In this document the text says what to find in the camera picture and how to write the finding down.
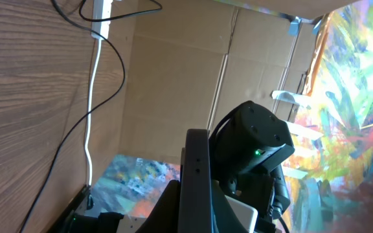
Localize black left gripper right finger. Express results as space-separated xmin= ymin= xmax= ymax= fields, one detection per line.
xmin=211 ymin=180 xmax=248 ymax=233

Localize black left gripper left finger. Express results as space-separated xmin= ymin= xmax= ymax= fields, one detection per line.
xmin=136 ymin=180 xmax=181 ymax=233

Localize black USB charging cable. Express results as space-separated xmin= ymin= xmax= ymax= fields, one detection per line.
xmin=19 ymin=0 xmax=163 ymax=233

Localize blue Samsung Galaxy smartphone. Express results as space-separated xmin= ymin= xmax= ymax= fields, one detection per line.
xmin=177 ymin=129 xmax=213 ymax=233

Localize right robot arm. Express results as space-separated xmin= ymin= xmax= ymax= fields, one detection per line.
xmin=209 ymin=100 xmax=295 ymax=232

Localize white power strip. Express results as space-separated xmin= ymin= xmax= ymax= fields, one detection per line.
xmin=91 ymin=0 xmax=113 ymax=41

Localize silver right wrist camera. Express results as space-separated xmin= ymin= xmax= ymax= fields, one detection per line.
xmin=225 ymin=195 xmax=258 ymax=233

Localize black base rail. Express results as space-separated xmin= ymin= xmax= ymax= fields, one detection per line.
xmin=47 ymin=185 xmax=124 ymax=233

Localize white power strip cord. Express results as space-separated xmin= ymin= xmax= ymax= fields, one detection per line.
xmin=84 ymin=38 xmax=104 ymax=187

